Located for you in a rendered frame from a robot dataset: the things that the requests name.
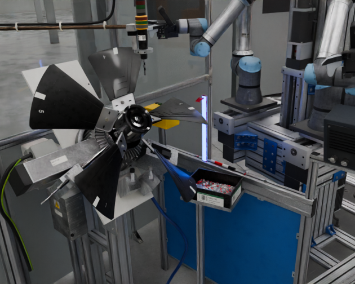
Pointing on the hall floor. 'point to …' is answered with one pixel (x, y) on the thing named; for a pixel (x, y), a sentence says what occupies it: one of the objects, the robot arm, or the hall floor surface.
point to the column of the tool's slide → (13, 267)
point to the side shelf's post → (76, 261)
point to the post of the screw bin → (200, 243)
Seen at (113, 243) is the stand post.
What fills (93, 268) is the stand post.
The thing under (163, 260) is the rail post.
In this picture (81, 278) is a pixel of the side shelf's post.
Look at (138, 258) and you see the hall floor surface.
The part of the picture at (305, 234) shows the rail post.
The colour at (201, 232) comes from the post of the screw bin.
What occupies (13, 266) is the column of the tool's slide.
